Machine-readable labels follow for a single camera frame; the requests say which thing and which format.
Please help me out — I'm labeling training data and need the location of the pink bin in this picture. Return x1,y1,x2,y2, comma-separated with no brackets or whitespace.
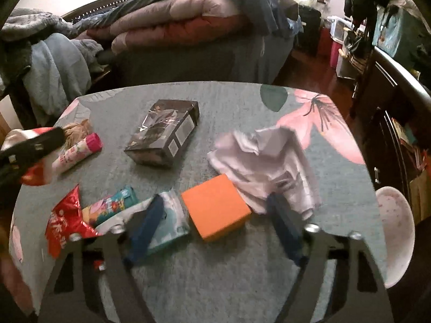
330,40,344,69

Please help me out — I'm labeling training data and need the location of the dark wooden cabinet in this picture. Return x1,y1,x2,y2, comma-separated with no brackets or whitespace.
350,45,431,223

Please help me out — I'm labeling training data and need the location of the pile of light clothes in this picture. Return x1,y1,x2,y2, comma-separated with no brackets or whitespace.
387,0,428,17

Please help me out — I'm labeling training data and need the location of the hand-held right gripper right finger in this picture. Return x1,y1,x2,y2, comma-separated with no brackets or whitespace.
266,192,396,323

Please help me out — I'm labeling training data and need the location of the grey-blue fleece blanket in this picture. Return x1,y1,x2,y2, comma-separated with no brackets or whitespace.
0,8,105,125

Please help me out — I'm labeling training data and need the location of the pink and white glue stick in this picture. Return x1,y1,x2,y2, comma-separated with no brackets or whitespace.
52,133,103,175

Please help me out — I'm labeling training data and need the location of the teal storage box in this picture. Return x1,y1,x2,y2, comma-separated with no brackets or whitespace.
372,0,421,61

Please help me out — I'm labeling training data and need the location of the red foil snack wrapper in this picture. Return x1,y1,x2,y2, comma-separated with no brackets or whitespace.
45,185,105,259

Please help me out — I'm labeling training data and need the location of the white plastic container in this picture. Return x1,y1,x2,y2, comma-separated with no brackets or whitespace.
337,49,357,79

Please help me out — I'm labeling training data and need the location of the folded pink quilt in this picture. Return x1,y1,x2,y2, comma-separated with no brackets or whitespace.
86,0,251,56

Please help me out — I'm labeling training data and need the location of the white and teal tissue pack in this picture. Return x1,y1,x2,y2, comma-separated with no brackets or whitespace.
96,190,191,256

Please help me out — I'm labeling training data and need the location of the bed with grey sheet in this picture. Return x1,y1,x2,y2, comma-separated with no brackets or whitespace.
111,30,297,86

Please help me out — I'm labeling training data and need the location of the teal floral tablecloth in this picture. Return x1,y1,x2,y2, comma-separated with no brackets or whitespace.
8,81,388,323

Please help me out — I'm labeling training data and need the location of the orange box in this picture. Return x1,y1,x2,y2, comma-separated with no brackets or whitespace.
181,174,252,242

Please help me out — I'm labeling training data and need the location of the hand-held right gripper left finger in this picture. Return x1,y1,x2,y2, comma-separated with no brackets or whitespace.
37,193,165,323

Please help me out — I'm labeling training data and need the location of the teal printed lighter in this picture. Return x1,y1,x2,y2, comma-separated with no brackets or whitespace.
82,186,138,227

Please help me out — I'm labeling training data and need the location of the black suitcase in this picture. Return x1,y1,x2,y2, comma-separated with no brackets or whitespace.
298,5,322,58

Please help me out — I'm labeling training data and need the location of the dark cardboard box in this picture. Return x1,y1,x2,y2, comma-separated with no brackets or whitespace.
124,99,200,169

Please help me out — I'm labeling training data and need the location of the row of books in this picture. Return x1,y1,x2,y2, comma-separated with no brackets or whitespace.
391,118,431,175

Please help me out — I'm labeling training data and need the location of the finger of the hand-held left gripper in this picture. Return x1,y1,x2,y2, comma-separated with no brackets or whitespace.
0,127,66,169
0,163,33,189

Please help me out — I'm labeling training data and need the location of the red box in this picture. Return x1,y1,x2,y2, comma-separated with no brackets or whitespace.
318,27,334,58

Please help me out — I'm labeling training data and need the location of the white cloth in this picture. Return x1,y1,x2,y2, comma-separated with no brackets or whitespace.
207,126,322,221

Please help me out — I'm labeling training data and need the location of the white speckled bowl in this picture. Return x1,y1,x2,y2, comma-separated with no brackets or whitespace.
374,186,415,289

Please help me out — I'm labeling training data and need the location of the beige printed wrapper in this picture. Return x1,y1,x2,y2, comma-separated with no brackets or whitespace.
62,120,94,141

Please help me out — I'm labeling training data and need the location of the white storage box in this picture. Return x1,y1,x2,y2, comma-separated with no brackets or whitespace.
328,15,354,41

